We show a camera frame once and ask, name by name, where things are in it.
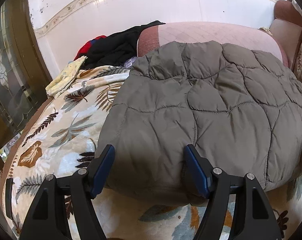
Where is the leaf pattern bed blanket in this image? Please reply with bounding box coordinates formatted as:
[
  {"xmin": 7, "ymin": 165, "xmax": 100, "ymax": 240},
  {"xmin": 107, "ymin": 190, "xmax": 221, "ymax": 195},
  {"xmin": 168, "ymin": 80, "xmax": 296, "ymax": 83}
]
[{"xmin": 0, "ymin": 64, "xmax": 302, "ymax": 240}]

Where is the pink bolster pillow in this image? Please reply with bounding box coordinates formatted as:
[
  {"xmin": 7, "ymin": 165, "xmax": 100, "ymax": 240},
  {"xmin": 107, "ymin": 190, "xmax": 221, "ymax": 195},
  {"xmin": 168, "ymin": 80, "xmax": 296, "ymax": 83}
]
[{"xmin": 137, "ymin": 22, "xmax": 289, "ymax": 67}]

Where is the wooden stained glass door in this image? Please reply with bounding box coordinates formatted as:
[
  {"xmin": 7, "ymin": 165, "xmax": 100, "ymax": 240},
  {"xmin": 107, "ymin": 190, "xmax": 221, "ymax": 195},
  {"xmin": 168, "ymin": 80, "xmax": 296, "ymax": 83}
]
[{"xmin": 0, "ymin": 0, "xmax": 52, "ymax": 148}]

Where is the grey quilted hooded jacket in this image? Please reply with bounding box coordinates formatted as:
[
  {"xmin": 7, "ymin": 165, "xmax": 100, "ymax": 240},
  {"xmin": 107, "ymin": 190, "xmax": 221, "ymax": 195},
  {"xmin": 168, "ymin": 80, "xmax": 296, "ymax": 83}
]
[{"xmin": 97, "ymin": 41, "xmax": 302, "ymax": 205}]

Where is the pink padded headboard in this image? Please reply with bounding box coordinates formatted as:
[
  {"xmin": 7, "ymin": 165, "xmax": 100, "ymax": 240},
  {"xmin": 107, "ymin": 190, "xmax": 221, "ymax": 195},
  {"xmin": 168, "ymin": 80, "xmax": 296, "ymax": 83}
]
[{"xmin": 270, "ymin": 0, "xmax": 302, "ymax": 70}]

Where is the black smartphone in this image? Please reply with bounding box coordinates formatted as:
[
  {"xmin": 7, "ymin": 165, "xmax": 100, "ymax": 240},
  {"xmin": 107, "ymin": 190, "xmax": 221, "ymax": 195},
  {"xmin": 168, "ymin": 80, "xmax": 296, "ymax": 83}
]
[{"xmin": 5, "ymin": 178, "xmax": 13, "ymax": 220}]

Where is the floral box beside bed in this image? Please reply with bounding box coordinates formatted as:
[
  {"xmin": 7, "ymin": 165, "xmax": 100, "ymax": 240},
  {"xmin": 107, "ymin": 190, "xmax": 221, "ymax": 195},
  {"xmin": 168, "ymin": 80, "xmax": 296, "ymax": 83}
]
[{"xmin": 0, "ymin": 133, "xmax": 21, "ymax": 162}]

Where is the red garment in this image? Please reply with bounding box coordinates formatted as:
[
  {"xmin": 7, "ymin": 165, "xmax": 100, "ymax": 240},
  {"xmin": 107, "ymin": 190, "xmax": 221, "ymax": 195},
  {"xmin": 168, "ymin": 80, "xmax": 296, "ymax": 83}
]
[{"xmin": 73, "ymin": 35, "xmax": 107, "ymax": 61}]

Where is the yellow patterned cloth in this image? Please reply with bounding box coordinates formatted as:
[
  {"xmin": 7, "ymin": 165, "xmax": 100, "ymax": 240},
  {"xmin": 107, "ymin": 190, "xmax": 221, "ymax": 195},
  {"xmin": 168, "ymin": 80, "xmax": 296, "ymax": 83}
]
[{"xmin": 45, "ymin": 56, "xmax": 87, "ymax": 98}]

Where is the black garment pile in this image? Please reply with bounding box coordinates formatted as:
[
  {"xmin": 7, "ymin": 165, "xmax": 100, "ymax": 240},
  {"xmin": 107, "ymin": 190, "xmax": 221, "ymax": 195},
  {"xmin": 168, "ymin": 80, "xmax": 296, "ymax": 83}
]
[{"xmin": 81, "ymin": 21, "xmax": 163, "ymax": 70}]

